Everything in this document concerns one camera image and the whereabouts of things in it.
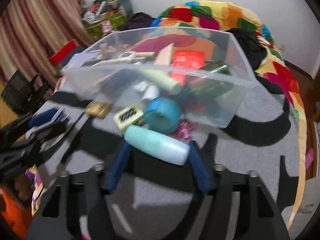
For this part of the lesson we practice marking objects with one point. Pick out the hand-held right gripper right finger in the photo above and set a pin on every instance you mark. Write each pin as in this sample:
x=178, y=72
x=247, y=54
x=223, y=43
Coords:
x=201, y=172

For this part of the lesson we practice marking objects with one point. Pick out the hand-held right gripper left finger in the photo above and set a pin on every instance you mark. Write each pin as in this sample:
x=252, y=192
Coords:
x=117, y=165

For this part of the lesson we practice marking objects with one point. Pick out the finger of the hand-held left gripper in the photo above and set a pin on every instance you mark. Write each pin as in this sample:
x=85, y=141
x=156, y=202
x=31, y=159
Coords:
x=47, y=135
x=47, y=117

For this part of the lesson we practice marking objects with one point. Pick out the mint green bottle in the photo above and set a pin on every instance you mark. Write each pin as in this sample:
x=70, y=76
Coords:
x=155, y=145

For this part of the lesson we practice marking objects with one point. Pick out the white round jar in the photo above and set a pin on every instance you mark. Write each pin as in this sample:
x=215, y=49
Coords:
x=150, y=93

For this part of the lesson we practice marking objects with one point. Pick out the dark green bottle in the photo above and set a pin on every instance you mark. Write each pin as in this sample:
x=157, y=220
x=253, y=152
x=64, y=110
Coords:
x=212, y=87

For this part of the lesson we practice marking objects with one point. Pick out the beige tube with red cap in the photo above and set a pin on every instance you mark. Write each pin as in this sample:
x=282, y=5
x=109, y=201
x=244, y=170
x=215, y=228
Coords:
x=117, y=61

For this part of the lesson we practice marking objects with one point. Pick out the pale green tube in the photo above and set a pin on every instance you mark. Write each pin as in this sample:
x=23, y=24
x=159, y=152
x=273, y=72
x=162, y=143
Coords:
x=162, y=82

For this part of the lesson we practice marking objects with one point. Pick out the clear plastic storage box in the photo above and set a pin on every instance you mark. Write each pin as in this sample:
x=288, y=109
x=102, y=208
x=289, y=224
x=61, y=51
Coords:
x=237, y=67

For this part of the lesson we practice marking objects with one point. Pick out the red packet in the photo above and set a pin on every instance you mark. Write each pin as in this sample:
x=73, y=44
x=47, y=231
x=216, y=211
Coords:
x=187, y=60

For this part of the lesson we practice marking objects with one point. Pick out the black mesh chair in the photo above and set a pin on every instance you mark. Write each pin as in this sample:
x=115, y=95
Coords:
x=20, y=90

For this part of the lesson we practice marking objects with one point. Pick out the pink glittery small item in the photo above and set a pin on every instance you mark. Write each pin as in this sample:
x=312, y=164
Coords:
x=185, y=130

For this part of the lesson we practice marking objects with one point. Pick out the yellow-green black dotted item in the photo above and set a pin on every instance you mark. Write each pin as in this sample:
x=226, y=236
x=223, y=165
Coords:
x=127, y=116

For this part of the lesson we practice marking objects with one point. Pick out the grey black patterned mat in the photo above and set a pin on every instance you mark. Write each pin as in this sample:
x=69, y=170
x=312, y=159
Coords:
x=250, y=160

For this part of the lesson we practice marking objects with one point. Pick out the gold small box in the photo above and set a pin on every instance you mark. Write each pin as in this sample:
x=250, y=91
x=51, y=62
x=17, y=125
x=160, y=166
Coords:
x=97, y=109

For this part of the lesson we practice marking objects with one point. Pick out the dark blue box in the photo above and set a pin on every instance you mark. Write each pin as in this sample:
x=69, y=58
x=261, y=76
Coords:
x=72, y=56

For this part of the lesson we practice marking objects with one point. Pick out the red box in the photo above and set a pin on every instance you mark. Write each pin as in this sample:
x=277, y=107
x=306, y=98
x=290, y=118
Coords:
x=62, y=52

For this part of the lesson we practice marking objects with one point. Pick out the teal tape roll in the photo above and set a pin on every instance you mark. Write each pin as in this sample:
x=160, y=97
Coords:
x=162, y=115

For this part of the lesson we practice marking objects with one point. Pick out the striped pink curtain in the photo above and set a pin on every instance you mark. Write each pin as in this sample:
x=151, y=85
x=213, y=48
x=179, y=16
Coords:
x=37, y=25

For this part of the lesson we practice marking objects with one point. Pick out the pink bunny figure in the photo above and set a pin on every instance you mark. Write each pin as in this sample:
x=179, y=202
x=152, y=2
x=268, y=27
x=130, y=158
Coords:
x=107, y=27

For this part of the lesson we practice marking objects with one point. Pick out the pink clog shoe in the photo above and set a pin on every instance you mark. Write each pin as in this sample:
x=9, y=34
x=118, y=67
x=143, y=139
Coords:
x=309, y=157

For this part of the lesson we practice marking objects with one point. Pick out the white ribbed panel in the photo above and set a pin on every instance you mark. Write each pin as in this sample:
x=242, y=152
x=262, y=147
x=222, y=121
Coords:
x=307, y=212

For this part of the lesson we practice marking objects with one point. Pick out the green storage box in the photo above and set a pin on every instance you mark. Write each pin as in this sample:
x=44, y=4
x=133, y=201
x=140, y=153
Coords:
x=115, y=21

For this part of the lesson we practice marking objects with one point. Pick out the wooden shelf unit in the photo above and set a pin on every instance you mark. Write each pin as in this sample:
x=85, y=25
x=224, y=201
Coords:
x=316, y=120

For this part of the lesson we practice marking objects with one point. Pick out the colourful patchwork blanket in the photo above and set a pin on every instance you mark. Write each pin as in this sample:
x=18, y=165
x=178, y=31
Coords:
x=282, y=75

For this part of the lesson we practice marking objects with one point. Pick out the dark purple clothing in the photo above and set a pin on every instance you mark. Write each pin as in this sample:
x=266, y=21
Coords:
x=137, y=21

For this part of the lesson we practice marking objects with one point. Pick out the black clothing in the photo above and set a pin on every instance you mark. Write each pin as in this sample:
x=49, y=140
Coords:
x=252, y=50

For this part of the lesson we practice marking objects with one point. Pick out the grey plush toy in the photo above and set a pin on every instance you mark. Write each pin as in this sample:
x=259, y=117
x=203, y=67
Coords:
x=122, y=2

